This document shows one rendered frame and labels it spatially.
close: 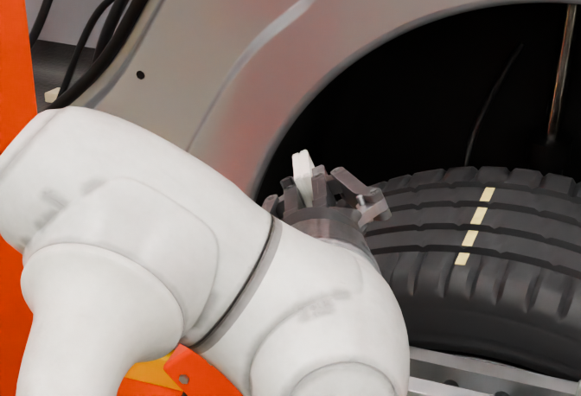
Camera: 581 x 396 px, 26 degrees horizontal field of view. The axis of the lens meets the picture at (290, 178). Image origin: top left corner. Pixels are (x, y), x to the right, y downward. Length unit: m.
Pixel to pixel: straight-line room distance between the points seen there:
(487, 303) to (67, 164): 0.47
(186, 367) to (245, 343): 0.36
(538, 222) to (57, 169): 0.56
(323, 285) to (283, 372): 0.06
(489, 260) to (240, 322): 0.40
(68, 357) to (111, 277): 0.05
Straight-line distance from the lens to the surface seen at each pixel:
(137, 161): 0.76
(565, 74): 1.65
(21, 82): 1.11
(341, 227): 0.91
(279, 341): 0.76
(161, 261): 0.73
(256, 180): 1.52
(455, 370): 1.09
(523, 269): 1.12
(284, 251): 0.78
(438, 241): 1.15
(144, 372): 1.77
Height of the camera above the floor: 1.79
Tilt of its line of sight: 29 degrees down
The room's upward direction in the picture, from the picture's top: straight up
